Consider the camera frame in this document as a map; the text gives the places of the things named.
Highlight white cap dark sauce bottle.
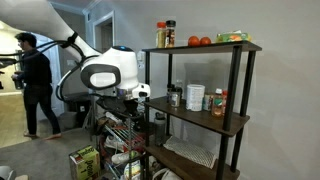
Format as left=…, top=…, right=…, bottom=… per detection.
left=175, top=79, right=184, bottom=100

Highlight white plastic object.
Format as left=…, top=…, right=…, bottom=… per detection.
left=0, top=165, right=30, bottom=180

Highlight printed plastic bag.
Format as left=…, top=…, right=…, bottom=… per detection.
left=123, top=159, right=143, bottom=180

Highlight orange round fruit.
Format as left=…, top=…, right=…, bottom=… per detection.
left=187, top=35, right=201, bottom=47

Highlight chrome wire rack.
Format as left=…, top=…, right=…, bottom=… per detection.
left=94, top=106, right=149, bottom=180

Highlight small tin can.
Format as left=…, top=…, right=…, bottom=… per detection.
left=202, top=93, right=215, bottom=112

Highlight red tomatoes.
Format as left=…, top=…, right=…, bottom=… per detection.
left=199, top=36, right=213, bottom=47

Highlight black bin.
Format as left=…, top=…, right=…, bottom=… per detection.
left=64, top=92, right=93, bottom=130

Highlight yellow-green cardboard box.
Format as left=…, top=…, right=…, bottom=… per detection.
left=68, top=145, right=102, bottom=180

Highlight white bag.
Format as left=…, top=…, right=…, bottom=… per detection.
left=151, top=167, right=184, bottom=180

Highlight white can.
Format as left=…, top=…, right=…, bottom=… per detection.
left=185, top=83, right=206, bottom=112

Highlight black cap spice bottle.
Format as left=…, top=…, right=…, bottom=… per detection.
left=165, top=19, right=177, bottom=49

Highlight person in dark clothes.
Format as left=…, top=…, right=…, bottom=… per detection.
left=10, top=32, right=63, bottom=141

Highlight black water bottle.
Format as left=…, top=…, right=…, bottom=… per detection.
left=153, top=112, right=167, bottom=147

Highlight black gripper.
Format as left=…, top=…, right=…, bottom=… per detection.
left=116, top=98, right=143, bottom=118

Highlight grey patterned towel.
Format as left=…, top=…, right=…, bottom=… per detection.
left=162, top=135, right=218, bottom=170

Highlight white sneaker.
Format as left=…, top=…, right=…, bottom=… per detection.
left=103, top=134, right=128, bottom=151
left=111, top=150, right=139, bottom=165

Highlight red cap bottle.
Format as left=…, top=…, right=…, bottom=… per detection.
left=221, top=89, right=230, bottom=116

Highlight green printed packet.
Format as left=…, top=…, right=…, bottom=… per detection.
left=215, top=30, right=253, bottom=44

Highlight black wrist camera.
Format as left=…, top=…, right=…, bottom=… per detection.
left=95, top=95, right=125, bottom=114

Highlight white door frame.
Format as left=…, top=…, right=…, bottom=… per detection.
left=92, top=10, right=116, bottom=55

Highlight orange cap spice bottle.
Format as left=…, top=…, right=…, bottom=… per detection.
left=155, top=21, right=167, bottom=49

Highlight dark blue label spice jar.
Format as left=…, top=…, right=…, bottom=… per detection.
left=166, top=83, right=176, bottom=103

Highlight black frame wood shelf unit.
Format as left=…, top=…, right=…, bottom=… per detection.
left=142, top=40, right=263, bottom=180

